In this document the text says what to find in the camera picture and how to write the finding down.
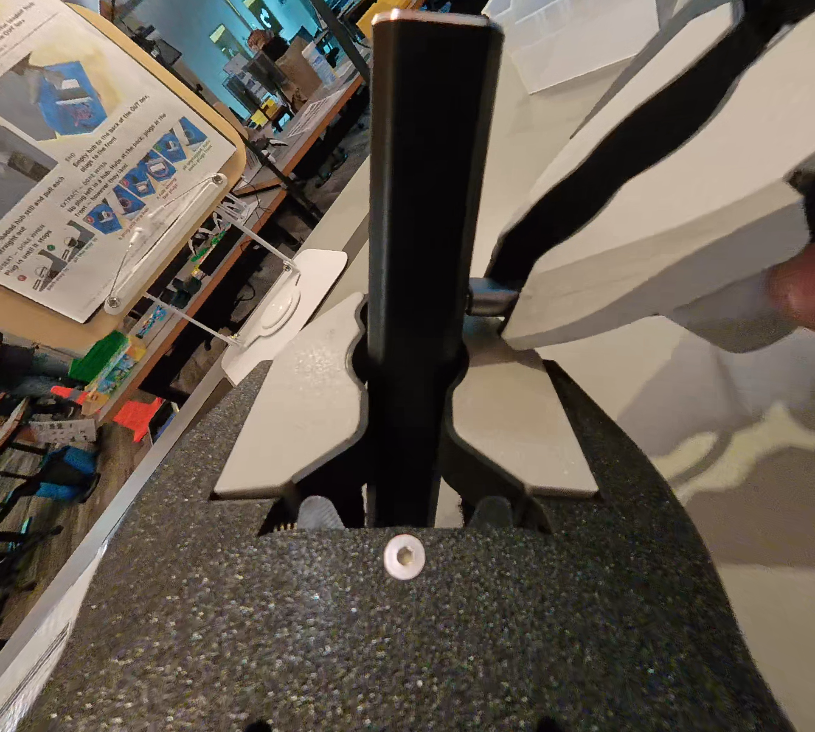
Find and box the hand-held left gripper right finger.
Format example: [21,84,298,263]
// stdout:
[444,331,601,499]

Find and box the printed instruction sheet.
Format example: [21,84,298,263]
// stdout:
[0,0,238,325]

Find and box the red plastic object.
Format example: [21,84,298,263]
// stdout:
[50,385,165,443]

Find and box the clear plastic bin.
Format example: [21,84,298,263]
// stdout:
[483,0,787,95]

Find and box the grey usb plug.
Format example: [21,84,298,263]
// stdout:
[467,275,522,318]

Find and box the person's right hand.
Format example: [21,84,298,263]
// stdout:
[761,245,815,328]

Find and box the black usb hub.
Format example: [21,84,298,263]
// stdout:
[366,8,505,529]

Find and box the grey desk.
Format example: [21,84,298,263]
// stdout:
[0,0,815,732]

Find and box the white document stand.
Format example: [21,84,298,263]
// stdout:
[102,172,349,387]

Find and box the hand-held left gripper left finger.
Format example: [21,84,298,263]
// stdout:
[212,292,372,500]

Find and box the colourful toy box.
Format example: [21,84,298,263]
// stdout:
[67,330,149,411]

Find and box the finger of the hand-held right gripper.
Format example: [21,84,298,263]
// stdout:
[525,0,746,220]
[490,0,815,354]

